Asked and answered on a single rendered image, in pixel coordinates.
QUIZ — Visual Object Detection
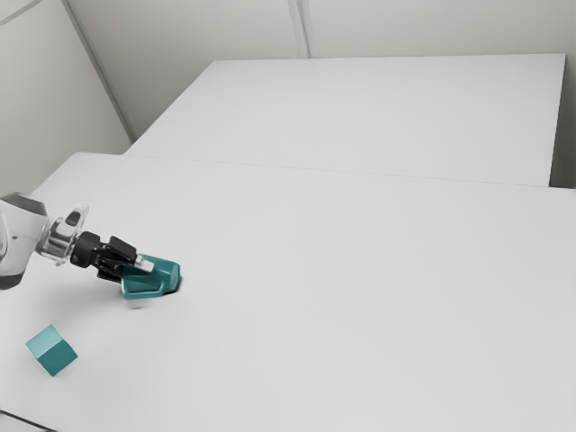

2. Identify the teal faceted mug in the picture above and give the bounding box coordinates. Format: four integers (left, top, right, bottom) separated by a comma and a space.
119, 254, 182, 300

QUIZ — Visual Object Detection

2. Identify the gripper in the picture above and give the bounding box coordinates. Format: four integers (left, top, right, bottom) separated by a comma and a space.
70, 230, 156, 284

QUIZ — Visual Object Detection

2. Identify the teal cube block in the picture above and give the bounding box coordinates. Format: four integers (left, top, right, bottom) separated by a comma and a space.
25, 324, 78, 377

